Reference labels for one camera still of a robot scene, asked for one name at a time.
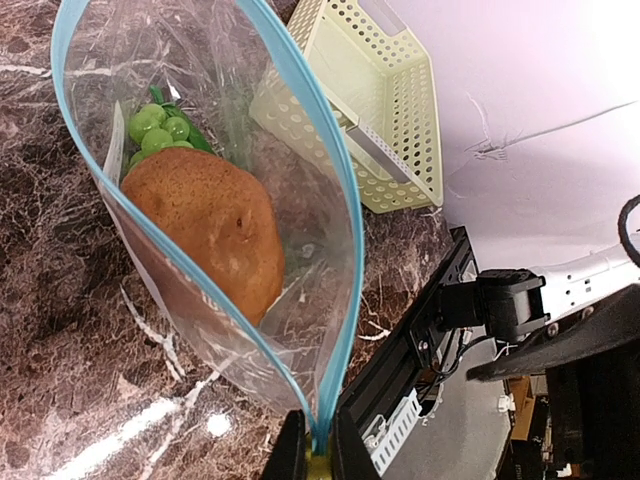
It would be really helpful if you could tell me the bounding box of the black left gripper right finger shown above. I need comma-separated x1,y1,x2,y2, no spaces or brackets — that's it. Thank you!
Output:
331,408,380,480

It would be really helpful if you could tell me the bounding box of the orange food item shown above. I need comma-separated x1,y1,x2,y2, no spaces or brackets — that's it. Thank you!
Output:
121,147,285,325

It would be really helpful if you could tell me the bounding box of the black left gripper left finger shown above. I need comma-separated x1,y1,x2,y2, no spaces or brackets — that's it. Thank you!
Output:
262,410,307,480

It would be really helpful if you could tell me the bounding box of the bunch of green grapes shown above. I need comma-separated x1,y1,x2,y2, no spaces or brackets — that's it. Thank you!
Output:
124,103,178,173

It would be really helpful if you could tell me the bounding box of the clear zip top bag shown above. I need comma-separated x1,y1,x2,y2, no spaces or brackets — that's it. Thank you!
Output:
51,1,364,454

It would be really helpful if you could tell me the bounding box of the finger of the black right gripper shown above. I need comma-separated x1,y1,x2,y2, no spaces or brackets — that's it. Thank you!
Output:
467,284,639,382

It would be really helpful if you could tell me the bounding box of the green leafy vegetable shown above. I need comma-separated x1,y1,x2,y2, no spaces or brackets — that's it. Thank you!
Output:
149,86,214,153

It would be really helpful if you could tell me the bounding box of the cream perforated plastic basket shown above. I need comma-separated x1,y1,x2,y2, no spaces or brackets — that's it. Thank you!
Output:
249,1,443,214

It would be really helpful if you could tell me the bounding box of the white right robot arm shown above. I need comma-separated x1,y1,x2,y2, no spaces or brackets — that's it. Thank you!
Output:
436,197,639,382

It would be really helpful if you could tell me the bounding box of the black front table rail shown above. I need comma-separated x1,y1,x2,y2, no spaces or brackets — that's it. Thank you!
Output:
337,225,479,441

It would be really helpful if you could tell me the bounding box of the white slotted cable duct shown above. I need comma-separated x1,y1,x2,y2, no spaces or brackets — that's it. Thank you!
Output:
362,389,422,476

